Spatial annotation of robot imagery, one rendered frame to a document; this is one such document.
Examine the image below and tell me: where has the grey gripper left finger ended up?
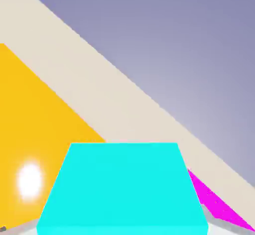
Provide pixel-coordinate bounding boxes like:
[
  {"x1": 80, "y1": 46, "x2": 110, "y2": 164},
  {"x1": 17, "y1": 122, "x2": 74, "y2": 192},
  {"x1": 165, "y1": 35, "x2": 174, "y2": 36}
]
[{"x1": 0, "y1": 218, "x2": 40, "y2": 235}]

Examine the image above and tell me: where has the small magenta cube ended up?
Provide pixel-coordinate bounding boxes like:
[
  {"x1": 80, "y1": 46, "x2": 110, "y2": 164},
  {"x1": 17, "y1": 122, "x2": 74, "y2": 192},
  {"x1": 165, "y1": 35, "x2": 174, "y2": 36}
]
[{"x1": 187, "y1": 168, "x2": 255, "y2": 233}]

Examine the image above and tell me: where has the small cyan cube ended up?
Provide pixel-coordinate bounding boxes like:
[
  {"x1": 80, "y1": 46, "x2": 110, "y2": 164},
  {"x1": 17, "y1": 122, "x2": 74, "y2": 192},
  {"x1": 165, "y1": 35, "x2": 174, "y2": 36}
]
[{"x1": 36, "y1": 142, "x2": 209, "y2": 235}]

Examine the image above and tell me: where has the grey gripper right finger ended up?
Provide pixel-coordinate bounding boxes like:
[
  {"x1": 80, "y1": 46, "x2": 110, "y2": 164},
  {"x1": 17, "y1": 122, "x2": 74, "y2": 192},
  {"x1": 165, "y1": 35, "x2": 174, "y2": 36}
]
[{"x1": 202, "y1": 204, "x2": 255, "y2": 235}]

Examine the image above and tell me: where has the large yellow box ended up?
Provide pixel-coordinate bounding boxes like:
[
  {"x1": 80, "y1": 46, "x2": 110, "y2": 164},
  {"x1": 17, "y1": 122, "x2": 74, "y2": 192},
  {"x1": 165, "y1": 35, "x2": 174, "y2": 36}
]
[{"x1": 0, "y1": 42, "x2": 107, "y2": 231}]

